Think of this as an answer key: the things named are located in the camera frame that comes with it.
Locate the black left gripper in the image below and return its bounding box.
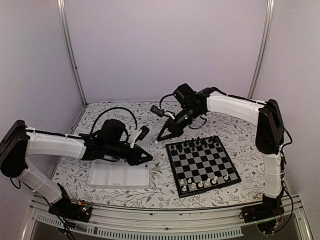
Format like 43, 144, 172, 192
105, 141, 154, 167

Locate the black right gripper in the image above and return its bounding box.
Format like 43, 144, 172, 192
157, 105, 203, 141

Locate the white plastic tray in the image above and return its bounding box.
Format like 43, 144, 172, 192
87, 159, 150, 190

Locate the black white chessboard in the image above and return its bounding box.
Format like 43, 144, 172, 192
165, 135, 242, 198

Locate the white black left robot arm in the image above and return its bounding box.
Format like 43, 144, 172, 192
0, 119, 153, 217

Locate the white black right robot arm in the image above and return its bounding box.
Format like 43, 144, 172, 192
156, 83, 286, 218

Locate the floral patterned table mat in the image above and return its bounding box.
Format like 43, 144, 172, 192
52, 102, 265, 209

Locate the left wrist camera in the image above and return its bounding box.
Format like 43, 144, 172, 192
128, 125, 150, 149

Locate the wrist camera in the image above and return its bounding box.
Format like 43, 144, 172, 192
150, 105, 175, 120
128, 125, 150, 149

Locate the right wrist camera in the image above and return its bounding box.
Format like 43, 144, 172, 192
150, 105, 175, 120

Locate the aluminium front rail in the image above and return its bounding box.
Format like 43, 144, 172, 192
21, 194, 313, 240

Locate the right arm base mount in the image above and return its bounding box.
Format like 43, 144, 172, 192
238, 195, 285, 235

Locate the right aluminium frame post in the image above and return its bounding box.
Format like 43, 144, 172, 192
247, 0, 275, 99

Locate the aluminium frame post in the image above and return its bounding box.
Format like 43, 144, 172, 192
247, 0, 275, 99
56, 0, 88, 107

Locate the left aluminium frame post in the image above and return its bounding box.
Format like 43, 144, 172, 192
56, 0, 88, 107

